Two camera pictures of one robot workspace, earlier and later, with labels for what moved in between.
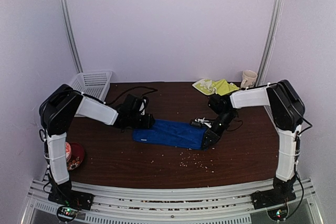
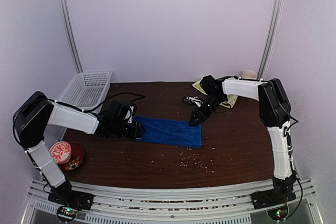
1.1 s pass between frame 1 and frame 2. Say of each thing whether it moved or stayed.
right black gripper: moved
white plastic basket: stayed
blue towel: stayed
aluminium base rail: stayed
